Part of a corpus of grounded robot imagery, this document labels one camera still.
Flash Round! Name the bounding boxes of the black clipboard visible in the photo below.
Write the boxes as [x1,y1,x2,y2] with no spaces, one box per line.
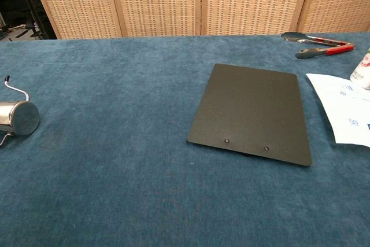
[187,63,314,168]

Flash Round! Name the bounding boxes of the blue velvet tablecloth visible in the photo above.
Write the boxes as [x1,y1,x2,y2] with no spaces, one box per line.
[0,31,370,247]

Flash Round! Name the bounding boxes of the woven rattan folding screen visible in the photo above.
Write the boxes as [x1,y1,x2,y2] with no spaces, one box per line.
[27,0,370,40]

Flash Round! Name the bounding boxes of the white paper sheet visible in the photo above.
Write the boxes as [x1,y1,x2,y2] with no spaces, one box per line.
[305,73,370,148]

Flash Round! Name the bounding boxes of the stainless steel pitcher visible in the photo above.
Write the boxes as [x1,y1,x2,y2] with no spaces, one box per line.
[0,75,40,149]

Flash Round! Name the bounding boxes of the white bottle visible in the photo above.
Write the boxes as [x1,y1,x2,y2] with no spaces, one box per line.
[349,46,370,90]

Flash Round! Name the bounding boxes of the black tripod stand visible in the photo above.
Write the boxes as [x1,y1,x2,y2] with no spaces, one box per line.
[0,0,57,41]

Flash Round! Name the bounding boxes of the red handled metal tongs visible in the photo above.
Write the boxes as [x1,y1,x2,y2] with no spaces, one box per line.
[280,31,355,60]

